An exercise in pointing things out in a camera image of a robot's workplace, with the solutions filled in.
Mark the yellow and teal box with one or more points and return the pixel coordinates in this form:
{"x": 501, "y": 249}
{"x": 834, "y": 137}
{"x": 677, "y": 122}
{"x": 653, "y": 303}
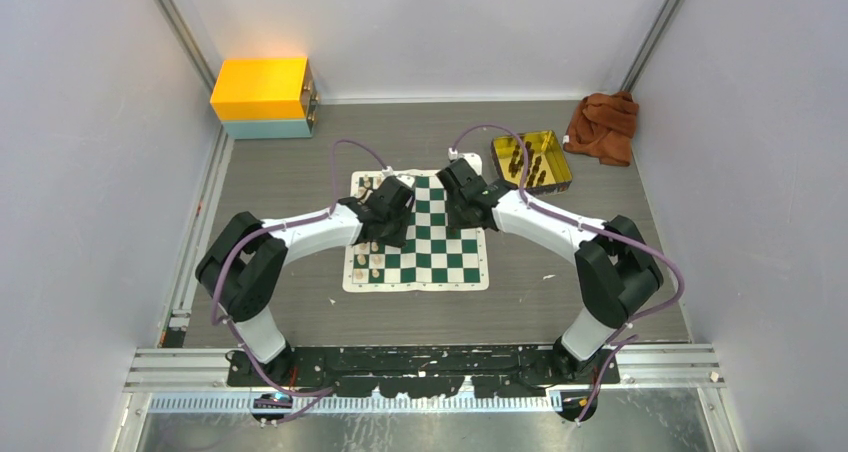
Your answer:
{"x": 266, "y": 98}

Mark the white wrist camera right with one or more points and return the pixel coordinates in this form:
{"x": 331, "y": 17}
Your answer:
{"x": 474, "y": 160}

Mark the green white chess mat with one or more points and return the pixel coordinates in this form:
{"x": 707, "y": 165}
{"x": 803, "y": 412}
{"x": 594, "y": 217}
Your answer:
{"x": 434, "y": 258}

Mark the brown crumpled cloth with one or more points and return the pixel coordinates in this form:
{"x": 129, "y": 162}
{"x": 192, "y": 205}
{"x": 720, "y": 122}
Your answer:
{"x": 603, "y": 126}

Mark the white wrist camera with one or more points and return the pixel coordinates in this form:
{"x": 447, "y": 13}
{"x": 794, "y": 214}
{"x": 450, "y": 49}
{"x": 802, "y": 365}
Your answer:
{"x": 474, "y": 160}
{"x": 405, "y": 177}

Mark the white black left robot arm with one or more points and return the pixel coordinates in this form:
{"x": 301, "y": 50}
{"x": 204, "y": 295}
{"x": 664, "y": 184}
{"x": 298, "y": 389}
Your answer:
{"x": 241, "y": 268}

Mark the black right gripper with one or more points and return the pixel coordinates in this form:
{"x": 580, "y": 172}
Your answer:
{"x": 454, "y": 219}

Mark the aluminium frame rail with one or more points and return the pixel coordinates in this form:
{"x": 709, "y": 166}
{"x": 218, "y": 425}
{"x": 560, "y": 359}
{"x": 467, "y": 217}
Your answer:
{"x": 194, "y": 381}

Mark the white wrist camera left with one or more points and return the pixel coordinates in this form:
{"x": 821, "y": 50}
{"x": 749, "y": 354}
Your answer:
{"x": 405, "y": 177}

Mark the gold metal tin tray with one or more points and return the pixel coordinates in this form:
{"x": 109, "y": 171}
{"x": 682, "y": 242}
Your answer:
{"x": 548, "y": 171}

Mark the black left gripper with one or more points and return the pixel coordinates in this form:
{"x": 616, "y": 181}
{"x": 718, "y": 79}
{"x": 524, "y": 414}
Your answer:
{"x": 399, "y": 240}

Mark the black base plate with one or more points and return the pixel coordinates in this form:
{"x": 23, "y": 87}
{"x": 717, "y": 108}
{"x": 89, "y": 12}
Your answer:
{"x": 493, "y": 371}

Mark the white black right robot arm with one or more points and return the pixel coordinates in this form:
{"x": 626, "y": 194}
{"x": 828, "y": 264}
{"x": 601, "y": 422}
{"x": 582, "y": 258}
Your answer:
{"x": 615, "y": 275}

